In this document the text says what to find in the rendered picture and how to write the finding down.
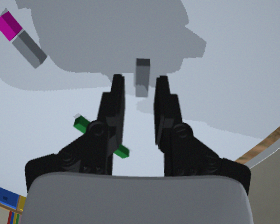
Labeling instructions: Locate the magenta rod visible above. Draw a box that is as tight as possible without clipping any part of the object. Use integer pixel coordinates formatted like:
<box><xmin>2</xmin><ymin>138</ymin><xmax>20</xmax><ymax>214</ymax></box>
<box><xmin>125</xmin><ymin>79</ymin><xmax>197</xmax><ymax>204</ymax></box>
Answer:
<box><xmin>0</xmin><ymin>11</ymin><xmax>23</xmax><ymax>41</ymax></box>

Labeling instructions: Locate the grey rod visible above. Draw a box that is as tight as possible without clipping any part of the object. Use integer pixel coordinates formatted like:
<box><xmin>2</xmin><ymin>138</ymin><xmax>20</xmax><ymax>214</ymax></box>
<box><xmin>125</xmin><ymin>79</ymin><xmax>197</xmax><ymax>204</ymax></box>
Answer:
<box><xmin>135</xmin><ymin>58</ymin><xmax>150</xmax><ymax>98</ymax></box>
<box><xmin>12</xmin><ymin>30</ymin><xmax>48</xmax><ymax>69</ymax></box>

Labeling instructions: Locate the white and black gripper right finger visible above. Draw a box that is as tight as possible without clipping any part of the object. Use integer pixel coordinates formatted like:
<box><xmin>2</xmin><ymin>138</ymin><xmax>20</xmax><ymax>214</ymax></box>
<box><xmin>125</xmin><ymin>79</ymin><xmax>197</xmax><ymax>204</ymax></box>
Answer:
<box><xmin>154</xmin><ymin>75</ymin><xmax>251</xmax><ymax>195</ymax></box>

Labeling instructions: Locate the green rod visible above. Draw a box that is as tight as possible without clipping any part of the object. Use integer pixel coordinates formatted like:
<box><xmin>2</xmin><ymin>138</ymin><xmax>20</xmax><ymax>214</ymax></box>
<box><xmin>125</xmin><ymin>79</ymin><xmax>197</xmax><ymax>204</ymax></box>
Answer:
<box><xmin>73</xmin><ymin>116</ymin><xmax>129</xmax><ymax>159</ymax></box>

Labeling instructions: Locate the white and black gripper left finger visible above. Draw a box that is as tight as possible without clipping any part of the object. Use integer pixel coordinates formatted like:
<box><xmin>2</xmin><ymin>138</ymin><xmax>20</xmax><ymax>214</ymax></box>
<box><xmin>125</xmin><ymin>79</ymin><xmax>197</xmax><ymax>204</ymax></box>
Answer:
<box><xmin>25</xmin><ymin>74</ymin><xmax>125</xmax><ymax>193</ymax></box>

